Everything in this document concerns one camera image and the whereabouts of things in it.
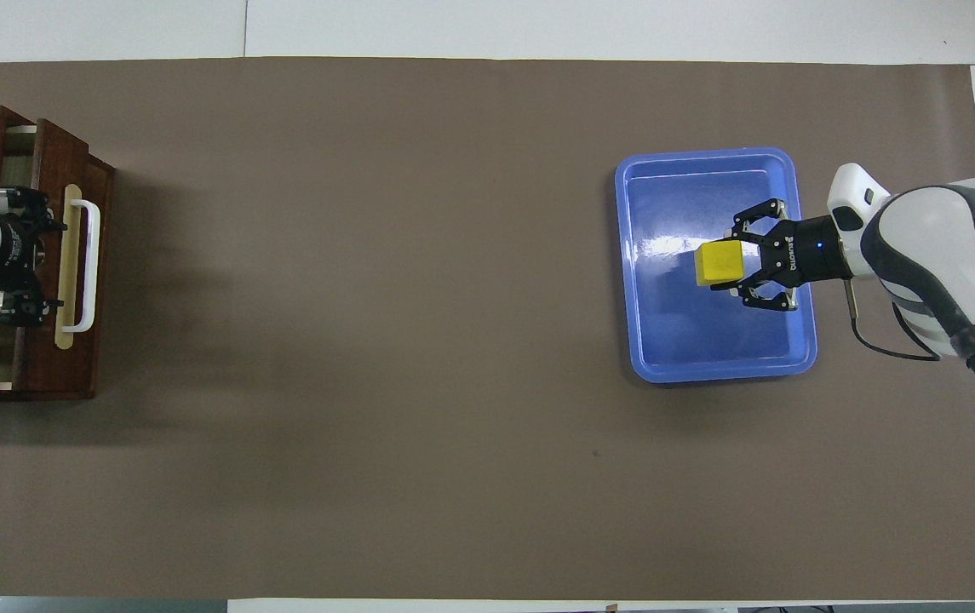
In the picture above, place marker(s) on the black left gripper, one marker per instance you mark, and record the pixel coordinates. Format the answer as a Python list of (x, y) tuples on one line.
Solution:
[(19, 251)]

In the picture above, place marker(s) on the brown paper table mat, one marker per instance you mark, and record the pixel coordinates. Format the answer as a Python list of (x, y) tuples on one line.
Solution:
[(385, 340)]

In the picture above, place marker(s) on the blue plastic tray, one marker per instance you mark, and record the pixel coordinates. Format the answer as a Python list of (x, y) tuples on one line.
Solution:
[(708, 340)]

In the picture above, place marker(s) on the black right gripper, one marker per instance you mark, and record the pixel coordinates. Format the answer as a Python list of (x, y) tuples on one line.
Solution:
[(806, 247)]

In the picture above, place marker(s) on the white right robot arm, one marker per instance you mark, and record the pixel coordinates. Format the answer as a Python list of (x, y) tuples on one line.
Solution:
[(947, 247)]

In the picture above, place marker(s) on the yellow cube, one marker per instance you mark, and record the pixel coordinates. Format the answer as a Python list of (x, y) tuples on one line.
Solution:
[(721, 262)]

